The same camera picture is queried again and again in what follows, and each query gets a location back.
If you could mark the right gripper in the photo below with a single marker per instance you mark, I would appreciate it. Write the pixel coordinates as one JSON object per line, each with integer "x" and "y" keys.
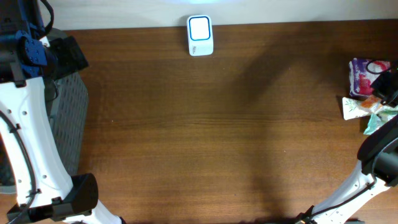
{"x": 378, "y": 84}

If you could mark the orange Kleenex tissue pack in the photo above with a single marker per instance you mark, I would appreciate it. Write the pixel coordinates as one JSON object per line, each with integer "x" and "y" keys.
{"x": 371, "y": 104}

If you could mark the red purple pad package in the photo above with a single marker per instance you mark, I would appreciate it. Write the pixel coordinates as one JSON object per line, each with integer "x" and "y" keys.
{"x": 362, "y": 74}

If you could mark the mint green wipes pouch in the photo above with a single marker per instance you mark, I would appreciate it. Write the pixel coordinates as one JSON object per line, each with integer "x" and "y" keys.
{"x": 376, "y": 121}

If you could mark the white leaf-print tube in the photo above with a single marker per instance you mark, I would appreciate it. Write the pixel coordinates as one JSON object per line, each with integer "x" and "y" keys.
{"x": 352, "y": 110}

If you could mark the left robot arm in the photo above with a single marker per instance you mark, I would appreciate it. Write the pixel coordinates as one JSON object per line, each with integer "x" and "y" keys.
{"x": 44, "y": 188}

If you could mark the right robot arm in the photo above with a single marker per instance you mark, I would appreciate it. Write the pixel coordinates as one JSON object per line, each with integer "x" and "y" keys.
{"x": 376, "y": 168}

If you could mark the white barcode scanner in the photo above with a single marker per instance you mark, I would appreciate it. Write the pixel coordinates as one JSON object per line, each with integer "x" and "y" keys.
{"x": 200, "y": 35}

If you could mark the grey plastic mesh basket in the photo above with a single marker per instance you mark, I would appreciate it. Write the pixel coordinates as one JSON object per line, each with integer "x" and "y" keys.
{"x": 67, "y": 114}

